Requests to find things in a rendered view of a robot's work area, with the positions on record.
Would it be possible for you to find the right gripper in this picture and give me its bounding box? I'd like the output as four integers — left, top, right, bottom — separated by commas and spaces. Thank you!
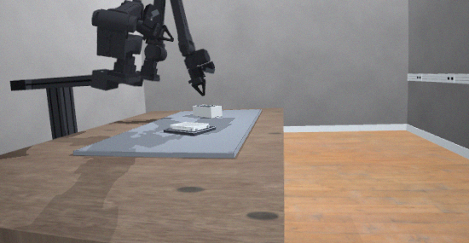
136, 20, 174, 45

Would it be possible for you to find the white control panel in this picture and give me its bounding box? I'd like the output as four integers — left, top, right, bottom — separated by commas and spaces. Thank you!
193, 105, 223, 118

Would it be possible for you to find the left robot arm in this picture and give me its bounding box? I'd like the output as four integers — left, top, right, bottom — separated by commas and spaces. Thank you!
137, 0, 215, 78

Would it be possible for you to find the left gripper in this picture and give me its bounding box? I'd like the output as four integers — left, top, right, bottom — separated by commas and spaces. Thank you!
188, 67, 206, 96

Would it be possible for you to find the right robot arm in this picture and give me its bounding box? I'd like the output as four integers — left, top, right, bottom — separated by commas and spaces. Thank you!
92, 0, 159, 78

